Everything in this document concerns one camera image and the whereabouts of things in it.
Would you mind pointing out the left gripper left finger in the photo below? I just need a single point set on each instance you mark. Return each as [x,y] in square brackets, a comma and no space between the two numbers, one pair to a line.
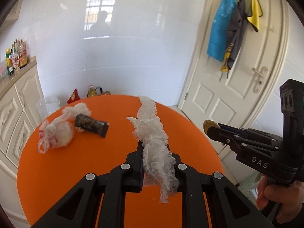
[98,201]

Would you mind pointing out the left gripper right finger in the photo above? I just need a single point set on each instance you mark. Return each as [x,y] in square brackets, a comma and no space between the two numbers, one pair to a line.
[205,197]

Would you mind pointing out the clear plastic shower cap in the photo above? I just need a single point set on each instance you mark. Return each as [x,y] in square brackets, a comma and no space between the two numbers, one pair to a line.
[158,161]

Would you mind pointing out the white red plastic bag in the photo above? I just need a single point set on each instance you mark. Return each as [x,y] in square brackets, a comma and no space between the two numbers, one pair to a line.
[54,135]

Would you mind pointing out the brown round scrap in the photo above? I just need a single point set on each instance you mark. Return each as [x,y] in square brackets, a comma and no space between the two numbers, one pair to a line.
[207,124]

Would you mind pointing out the black snack wrapper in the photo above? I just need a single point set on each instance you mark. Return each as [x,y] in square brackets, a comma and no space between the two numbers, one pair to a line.
[89,124]

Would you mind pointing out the white tissue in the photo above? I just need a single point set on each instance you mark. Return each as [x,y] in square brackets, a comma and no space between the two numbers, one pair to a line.
[70,113]

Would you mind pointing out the cream kitchen cabinet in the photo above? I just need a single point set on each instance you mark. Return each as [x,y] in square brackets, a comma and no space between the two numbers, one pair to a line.
[19,117]

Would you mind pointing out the person's right hand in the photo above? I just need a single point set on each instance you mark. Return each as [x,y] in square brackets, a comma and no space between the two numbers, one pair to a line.
[290,199]

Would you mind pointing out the round orange table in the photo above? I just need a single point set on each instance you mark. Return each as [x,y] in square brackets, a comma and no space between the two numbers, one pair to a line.
[42,179]

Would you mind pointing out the cream panelled door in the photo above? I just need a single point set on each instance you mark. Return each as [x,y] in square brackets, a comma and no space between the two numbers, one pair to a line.
[232,101]

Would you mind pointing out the clear plastic bag on floor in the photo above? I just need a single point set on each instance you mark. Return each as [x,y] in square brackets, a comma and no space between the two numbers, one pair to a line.
[47,106]

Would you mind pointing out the red paper bag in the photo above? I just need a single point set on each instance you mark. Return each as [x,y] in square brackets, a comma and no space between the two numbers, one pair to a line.
[74,97]

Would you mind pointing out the blue hanging apron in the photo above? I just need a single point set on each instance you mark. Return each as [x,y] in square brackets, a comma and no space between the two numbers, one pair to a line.
[217,41]

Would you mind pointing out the dark grey hanging garment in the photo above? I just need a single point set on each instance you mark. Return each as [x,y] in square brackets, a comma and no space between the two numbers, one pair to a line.
[234,36]

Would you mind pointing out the yellow hanging cloth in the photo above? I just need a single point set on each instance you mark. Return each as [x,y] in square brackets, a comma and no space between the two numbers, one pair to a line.
[255,13]

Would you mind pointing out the condiment bottles group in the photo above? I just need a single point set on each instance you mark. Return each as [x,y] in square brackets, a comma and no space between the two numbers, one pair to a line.
[16,57]

